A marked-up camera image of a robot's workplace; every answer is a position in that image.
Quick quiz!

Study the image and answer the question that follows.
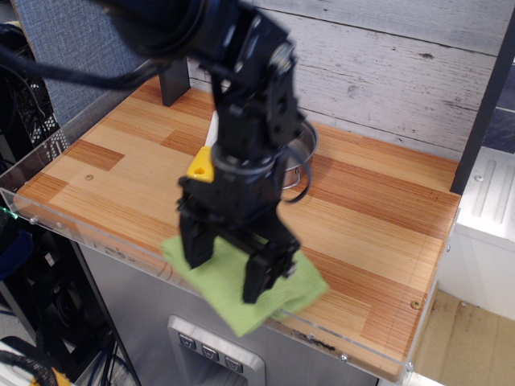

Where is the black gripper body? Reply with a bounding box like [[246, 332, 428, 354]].
[[178, 156, 299, 258]]

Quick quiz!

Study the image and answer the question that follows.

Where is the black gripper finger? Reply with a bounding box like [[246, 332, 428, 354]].
[[242, 248, 296, 304], [179, 215, 216, 269]]

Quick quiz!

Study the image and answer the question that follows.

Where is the green towel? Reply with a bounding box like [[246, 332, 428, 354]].
[[161, 236, 328, 337]]

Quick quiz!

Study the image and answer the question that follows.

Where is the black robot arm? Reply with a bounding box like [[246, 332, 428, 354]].
[[105, 1, 304, 303]]

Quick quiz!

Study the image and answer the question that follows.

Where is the small steel pot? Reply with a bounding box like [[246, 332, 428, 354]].
[[282, 121, 319, 189]]

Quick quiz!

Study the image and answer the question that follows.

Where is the steel cabinet with buttons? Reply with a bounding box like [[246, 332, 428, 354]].
[[81, 247, 378, 385]]

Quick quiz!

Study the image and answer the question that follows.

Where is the clear acrylic table guard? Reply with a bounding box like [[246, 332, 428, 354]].
[[2, 80, 459, 380]]

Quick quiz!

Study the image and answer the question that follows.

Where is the white ribbed block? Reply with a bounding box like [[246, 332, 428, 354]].
[[458, 146, 514, 241]]

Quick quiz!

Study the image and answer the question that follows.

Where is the yellow handled toy knife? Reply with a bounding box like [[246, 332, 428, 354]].
[[186, 112, 219, 183]]

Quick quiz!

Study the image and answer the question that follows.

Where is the dark left vertical post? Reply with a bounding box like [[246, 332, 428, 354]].
[[159, 59, 191, 107]]

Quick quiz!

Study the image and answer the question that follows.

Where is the dark vertical post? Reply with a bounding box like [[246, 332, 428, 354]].
[[450, 10, 514, 195], [159, 59, 191, 107]]

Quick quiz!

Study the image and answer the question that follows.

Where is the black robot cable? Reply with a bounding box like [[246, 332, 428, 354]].
[[0, 42, 174, 92]]

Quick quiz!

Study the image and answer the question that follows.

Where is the dark right vertical post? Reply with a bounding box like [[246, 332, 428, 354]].
[[450, 10, 514, 195]]

